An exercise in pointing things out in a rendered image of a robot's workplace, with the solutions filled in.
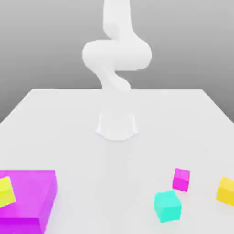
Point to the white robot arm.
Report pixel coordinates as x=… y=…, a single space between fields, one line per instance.
x=117 y=54

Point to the small magenta cube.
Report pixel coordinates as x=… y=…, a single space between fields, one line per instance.
x=181 y=181

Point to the small turquoise cube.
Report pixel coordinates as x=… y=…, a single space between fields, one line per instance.
x=168 y=206

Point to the small golden yellow cube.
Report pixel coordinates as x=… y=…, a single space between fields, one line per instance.
x=226 y=192

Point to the small lime yellow cube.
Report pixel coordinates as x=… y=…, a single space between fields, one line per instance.
x=5 y=192

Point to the large purple box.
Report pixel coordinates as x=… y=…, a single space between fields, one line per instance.
x=31 y=197

